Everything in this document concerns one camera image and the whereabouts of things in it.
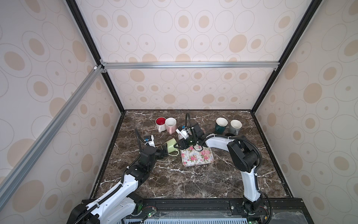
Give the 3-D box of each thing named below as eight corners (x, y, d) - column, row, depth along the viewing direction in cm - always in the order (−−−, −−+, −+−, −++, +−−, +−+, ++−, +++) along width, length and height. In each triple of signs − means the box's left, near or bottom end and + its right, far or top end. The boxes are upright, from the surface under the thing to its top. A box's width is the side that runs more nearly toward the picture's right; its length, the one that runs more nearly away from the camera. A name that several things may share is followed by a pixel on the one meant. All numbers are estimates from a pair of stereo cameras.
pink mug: (165, 138, 104) (164, 129, 96) (166, 126, 111) (165, 117, 103) (176, 138, 104) (175, 129, 96) (176, 126, 111) (176, 117, 103)
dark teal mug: (214, 135, 105) (217, 126, 97) (212, 126, 111) (215, 117, 103) (225, 135, 105) (229, 126, 97) (223, 126, 111) (226, 117, 103)
